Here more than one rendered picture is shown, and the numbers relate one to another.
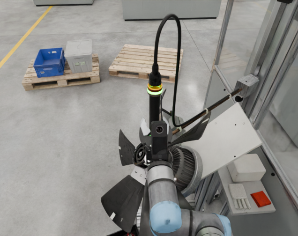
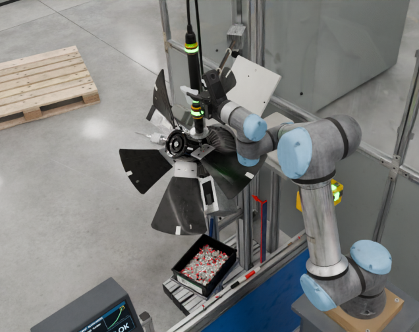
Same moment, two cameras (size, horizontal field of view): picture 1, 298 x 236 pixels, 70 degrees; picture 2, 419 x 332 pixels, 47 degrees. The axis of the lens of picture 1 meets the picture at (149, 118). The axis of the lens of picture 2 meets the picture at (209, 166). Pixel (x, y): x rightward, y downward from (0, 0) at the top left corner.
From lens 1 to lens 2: 1.10 m
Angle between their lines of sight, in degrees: 24
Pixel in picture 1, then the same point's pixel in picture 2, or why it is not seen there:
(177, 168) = (219, 141)
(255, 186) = not seen: hidden behind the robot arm
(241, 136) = (259, 82)
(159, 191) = (240, 113)
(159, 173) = (232, 105)
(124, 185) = (173, 190)
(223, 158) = (255, 110)
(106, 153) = (58, 252)
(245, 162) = (271, 124)
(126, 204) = (186, 208)
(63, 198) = not seen: outside the picture
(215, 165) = not seen: hidden behind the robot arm
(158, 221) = (253, 126)
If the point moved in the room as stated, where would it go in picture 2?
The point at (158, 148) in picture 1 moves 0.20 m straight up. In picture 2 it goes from (217, 93) to (214, 35)
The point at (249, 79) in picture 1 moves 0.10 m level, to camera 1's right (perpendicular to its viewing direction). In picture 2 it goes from (237, 29) to (254, 22)
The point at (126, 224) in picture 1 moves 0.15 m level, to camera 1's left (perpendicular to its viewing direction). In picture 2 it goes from (198, 226) to (165, 245)
